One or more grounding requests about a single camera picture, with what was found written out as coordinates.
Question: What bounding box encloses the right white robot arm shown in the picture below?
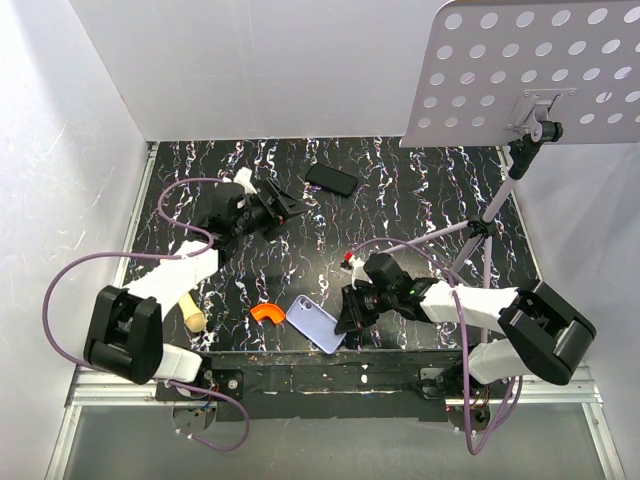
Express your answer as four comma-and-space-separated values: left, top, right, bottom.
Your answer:
335, 253, 597, 398

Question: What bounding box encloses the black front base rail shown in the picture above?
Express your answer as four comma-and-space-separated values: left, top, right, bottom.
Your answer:
69, 349, 551, 426

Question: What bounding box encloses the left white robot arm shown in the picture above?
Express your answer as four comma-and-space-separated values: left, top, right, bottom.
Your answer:
83, 179, 307, 400

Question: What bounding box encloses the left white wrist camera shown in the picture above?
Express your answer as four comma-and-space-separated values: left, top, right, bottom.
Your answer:
222, 167, 257, 194

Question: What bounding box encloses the lavender phone case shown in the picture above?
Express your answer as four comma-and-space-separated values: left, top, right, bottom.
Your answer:
286, 295, 345, 355

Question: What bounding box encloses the perforated music stand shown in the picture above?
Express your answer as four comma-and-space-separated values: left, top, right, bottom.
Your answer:
367, 0, 640, 347

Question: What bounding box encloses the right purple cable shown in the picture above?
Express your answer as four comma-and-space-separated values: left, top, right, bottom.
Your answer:
352, 238, 524, 456

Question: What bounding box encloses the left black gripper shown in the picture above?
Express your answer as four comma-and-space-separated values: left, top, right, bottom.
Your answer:
233, 179, 311, 241

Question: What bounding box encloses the black phone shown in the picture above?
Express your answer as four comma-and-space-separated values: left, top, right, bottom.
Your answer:
305, 164, 358, 197

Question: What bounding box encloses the orange curved pipe piece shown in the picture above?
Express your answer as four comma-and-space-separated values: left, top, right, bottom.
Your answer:
250, 303, 286, 325

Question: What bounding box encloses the cream wooden pestle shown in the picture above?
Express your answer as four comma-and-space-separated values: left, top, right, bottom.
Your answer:
178, 293, 207, 333

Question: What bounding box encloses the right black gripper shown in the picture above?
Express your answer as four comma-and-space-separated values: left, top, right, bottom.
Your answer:
334, 281, 396, 334

